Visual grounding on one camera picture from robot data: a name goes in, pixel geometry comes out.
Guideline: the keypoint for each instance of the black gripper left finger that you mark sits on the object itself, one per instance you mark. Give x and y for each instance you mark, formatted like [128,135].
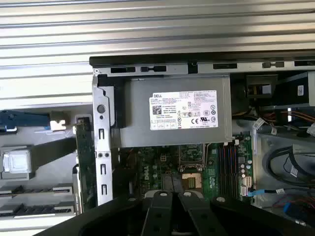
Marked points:
[157,216]

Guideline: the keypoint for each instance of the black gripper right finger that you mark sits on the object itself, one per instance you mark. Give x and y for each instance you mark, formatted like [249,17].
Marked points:
[197,216]

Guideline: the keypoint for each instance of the black RAM slot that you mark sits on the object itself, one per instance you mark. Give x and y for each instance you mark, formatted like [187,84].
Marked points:
[235,169]
[226,169]
[221,169]
[230,169]

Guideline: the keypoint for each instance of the CPU socket with gold pins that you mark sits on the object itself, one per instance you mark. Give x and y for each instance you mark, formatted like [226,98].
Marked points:
[192,180]

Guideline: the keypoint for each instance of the green Dell motherboard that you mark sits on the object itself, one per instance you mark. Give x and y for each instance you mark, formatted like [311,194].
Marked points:
[211,179]

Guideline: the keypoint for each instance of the white four pin power socket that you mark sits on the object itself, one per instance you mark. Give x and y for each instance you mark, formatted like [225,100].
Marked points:
[163,157]

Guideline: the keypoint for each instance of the black open PC case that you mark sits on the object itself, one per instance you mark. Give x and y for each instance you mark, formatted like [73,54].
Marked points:
[103,172]

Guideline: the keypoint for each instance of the grey Dell power supply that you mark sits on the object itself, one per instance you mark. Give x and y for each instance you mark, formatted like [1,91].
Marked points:
[137,110]

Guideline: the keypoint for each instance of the grey plastic parts rack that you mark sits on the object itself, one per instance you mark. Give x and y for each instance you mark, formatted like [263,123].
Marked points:
[49,152]

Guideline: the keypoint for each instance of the silver topped CPU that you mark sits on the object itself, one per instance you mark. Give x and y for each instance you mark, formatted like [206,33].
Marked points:
[16,161]

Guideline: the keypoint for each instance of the metal socket cover frame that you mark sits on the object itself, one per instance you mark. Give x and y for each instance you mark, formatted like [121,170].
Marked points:
[182,157]

